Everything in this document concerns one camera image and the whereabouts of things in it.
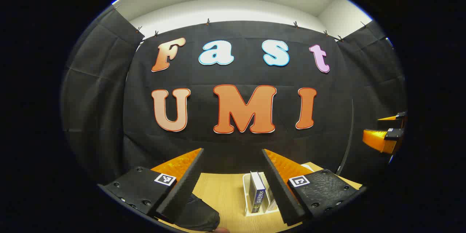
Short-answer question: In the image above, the white bookshelf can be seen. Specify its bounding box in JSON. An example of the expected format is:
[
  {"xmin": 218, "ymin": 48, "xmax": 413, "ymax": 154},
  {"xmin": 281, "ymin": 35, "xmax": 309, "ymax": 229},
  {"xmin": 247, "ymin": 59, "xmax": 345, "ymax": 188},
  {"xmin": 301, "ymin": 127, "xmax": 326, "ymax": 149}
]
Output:
[{"xmin": 242, "ymin": 164, "xmax": 314, "ymax": 217}]

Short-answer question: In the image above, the blue spine book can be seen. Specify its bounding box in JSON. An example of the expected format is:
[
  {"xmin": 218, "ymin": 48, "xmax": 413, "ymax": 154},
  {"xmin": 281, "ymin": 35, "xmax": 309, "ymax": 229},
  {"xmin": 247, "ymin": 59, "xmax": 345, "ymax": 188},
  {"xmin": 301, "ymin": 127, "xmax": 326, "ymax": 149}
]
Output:
[{"xmin": 249, "ymin": 171, "xmax": 268, "ymax": 214}]

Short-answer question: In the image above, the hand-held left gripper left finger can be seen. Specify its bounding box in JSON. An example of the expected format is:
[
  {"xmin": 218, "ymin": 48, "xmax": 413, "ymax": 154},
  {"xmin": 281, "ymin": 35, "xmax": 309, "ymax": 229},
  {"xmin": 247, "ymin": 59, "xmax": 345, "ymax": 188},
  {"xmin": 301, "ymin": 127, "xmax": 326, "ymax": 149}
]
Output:
[{"xmin": 98, "ymin": 148, "xmax": 204, "ymax": 224}]

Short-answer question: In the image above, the black schoolbag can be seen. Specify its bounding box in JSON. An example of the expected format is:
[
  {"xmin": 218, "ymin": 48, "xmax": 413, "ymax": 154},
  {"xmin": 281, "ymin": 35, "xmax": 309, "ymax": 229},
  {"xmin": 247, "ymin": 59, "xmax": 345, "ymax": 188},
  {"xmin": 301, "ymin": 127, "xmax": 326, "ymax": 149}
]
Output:
[{"xmin": 171, "ymin": 193, "xmax": 221, "ymax": 232}]

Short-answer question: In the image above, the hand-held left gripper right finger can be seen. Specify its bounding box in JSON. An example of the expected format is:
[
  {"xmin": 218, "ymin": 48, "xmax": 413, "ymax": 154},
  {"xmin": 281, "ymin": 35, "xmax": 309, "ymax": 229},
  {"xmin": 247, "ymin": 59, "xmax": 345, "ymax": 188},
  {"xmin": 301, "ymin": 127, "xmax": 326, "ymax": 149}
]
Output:
[{"xmin": 261, "ymin": 149, "xmax": 366, "ymax": 226}]

